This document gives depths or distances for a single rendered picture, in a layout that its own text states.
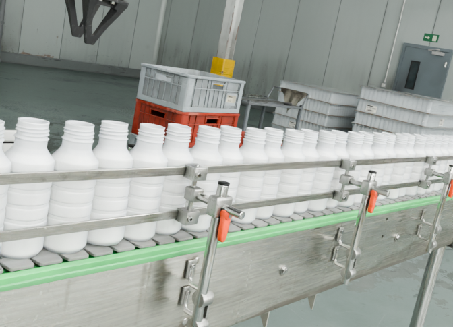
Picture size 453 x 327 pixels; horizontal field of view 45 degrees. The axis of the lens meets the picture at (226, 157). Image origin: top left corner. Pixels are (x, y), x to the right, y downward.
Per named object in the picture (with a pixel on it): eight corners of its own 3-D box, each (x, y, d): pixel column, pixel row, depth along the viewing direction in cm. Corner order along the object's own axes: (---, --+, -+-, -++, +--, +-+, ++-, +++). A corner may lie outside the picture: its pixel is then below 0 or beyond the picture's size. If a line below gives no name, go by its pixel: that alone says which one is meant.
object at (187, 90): (183, 112, 322) (190, 75, 317) (133, 98, 344) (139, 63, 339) (240, 113, 372) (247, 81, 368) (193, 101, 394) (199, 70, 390)
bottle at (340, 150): (336, 211, 118) (354, 136, 115) (308, 204, 119) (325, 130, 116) (336, 204, 124) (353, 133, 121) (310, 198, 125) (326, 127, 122)
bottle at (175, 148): (138, 220, 88) (156, 119, 85) (174, 223, 90) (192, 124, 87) (146, 234, 82) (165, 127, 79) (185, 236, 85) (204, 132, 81)
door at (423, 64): (423, 156, 1084) (451, 49, 1044) (377, 143, 1147) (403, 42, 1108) (425, 156, 1091) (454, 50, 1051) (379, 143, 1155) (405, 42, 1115)
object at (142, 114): (176, 148, 327) (183, 112, 322) (129, 132, 349) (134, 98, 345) (234, 145, 376) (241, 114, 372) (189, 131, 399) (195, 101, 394)
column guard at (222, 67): (214, 114, 1099) (224, 58, 1078) (200, 109, 1124) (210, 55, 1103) (227, 114, 1128) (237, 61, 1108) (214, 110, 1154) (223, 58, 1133)
